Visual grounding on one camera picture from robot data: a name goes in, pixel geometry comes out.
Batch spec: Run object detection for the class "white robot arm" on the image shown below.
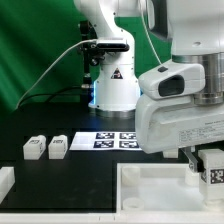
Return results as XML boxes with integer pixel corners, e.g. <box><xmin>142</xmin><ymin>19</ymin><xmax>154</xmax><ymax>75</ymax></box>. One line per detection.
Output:
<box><xmin>74</xmin><ymin>0</ymin><xmax>224</xmax><ymax>172</ymax></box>

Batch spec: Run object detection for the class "white square tabletop part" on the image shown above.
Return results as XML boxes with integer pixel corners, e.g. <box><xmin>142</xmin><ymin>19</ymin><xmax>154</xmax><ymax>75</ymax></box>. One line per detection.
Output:
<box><xmin>116</xmin><ymin>163</ymin><xmax>224</xmax><ymax>224</ymax></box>

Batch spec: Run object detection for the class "white left obstacle block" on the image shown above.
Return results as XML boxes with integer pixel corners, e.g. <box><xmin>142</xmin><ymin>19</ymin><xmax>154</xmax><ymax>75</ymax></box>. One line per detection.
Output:
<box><xmin>0</xmin><ymin>167</ymin><xmax>15</xmax><ymax>204</ymax></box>

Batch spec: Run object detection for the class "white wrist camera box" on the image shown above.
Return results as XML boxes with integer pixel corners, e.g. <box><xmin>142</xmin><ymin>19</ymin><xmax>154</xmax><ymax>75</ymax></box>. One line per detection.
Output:
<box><xmin>138</xmin><ymin>60</ymin><xmax>205</xmax><ymax>100</ymax></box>

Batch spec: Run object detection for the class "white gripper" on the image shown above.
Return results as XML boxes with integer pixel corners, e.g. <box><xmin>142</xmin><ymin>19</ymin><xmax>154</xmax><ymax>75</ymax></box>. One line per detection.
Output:
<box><xmin>135</xmin><ymin>94</ymin><xmax>224</xmax><ymax>173</ymax></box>

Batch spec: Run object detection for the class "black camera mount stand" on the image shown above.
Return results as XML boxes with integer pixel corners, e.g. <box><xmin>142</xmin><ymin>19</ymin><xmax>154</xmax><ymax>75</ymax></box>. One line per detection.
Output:
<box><xmin>79</xmin><ymin>20</ymin><xmax>104</xmax><ymax>109</ymax></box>

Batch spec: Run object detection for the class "white sheet with tags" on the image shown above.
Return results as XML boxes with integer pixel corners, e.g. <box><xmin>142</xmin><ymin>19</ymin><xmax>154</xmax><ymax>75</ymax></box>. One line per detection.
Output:
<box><xmin>70</xmin><ymin>131</ymin><xmax>140</xmax><ymax>151</ymax></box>

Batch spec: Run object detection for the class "grey camera cable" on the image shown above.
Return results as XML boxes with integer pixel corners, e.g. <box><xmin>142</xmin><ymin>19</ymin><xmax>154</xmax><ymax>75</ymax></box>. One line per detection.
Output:
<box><xmin>14</xmin><ymin>39</ymin><xmax>98</xmax><ymax>110</ymax></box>

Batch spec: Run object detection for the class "black cable on table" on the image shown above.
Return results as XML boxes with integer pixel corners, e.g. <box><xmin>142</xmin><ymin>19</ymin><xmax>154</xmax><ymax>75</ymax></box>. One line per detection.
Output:
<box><xmin>19</xmin><ymin>85</ymin><xmax>84</xmax><ymax>106</ymax></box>

